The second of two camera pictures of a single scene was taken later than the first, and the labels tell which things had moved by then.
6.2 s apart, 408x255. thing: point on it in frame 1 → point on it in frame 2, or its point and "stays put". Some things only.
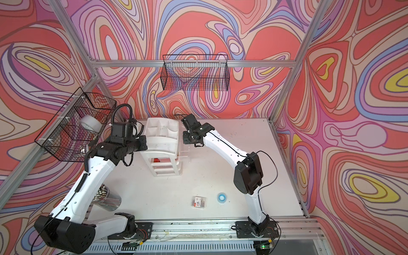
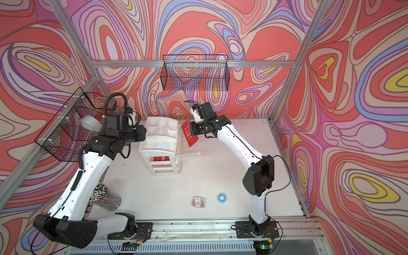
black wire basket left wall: x=84 y=117 stays put
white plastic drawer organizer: x=162 y=136 stays put
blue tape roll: x=221 y=197 stays put
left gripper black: x=143 y=139 → x=141 y=132
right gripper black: x=185 y=138 → x=193 y=129
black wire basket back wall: x=195 y=72 stays put
